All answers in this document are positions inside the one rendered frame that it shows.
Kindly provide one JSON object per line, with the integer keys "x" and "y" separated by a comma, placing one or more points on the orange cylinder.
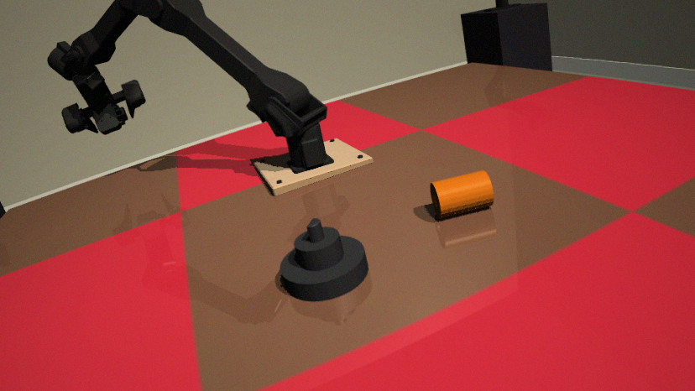
{"x": 461, "y": 194}

